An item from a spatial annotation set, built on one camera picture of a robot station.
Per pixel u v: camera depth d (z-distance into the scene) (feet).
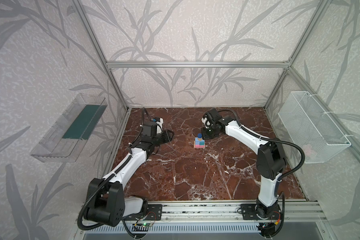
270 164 1.63
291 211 2.47
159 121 2.56
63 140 2.11
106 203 1.32
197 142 3.08
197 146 3.16
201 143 3.14
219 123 2.17
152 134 2.17
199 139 3.00
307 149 2.40
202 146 3.15
